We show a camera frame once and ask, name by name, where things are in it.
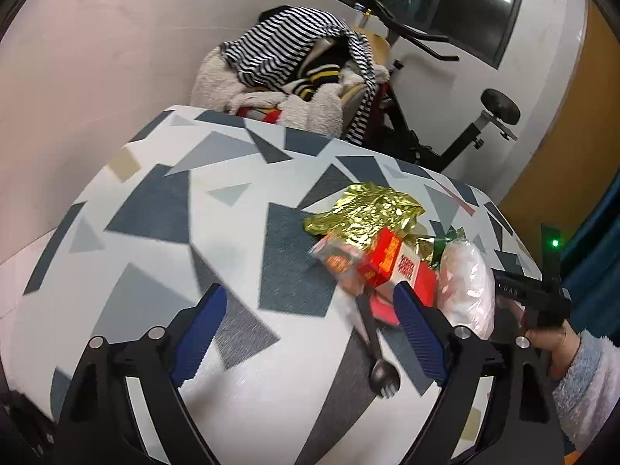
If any geometric patterned tablecloth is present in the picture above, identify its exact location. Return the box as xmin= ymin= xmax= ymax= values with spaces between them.
xmin=10 ymin=105 xmax=548 ymax=451

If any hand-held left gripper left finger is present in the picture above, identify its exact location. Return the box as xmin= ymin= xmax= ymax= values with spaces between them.
xmin=53 ymin=283 xmax=228 ymax=465

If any person's right hand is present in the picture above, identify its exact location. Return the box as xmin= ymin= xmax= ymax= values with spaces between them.
xmin=525 ymin=324 xmax=582 ymax=379

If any blue curtain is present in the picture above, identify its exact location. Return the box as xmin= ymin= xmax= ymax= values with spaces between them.
xmin=562 ymin=189 xmax=620 ymax=303

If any black plastic spork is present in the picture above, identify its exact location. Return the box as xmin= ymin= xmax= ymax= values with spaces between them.
xmin=356 ymin=291 xmax=402 ymax=399

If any white fleece garment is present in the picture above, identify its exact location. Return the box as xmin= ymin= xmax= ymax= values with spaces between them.
xmin=190 ymin=48 xmax=344 ymax=136

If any pink wrapper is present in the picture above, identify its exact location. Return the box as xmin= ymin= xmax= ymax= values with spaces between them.
xmin=370 ymin=295 xmax=403 ymax=326

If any green snack packet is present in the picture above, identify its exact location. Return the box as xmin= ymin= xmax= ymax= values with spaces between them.
xmin=431 ymin=227 xmax=466 ymax=269

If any red cloth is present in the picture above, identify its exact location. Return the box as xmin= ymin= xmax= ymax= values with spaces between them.
xmin=367 ymin=82 xmax=389 ymax=124

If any dark window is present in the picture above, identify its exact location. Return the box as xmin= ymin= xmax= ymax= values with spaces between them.
xmin=378 ymin=0 xmax=529 ymax=69

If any person's right forearm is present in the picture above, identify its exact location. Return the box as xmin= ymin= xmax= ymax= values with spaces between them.
xmin=552 ymin=329 xmax=620 ymax=457

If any wooden chair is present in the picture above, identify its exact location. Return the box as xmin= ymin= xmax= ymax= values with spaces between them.
xmin=353 ymin=24 xmax=394 ymax=76

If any black yellow striped garment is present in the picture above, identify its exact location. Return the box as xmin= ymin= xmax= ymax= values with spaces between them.
xmin=291 ymin=46 xmax=346 ymax=102

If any clear snack packet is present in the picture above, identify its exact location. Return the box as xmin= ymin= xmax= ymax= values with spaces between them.
xmin=310 ymin=232 xmax=369 ymax=296

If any black exercise bike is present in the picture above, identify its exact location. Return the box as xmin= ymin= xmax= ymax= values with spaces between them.
xmin=356 ymin=0 xmax=521 ymax=172

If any red cardboard box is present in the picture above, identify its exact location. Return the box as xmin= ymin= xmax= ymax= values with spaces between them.
xmin=357 ymin=227 xmax=437 ymax=308

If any gold foil wrapper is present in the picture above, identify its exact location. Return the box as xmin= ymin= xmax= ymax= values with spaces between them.
xmin=303 ymin=183 xmax=439 ymax=272

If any white plastic bag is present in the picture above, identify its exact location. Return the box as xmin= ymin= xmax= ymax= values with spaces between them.
xmin=436 ymin=239 xmax=496 ymax=340

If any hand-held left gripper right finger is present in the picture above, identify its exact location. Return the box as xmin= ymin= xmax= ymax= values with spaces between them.
xmin=392 ymin=281 xmax=567 ymax=465

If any striped black white shirt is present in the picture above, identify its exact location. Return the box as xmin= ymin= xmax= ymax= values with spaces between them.
xmin=220 ymin=6 xmax=379 ymax=146

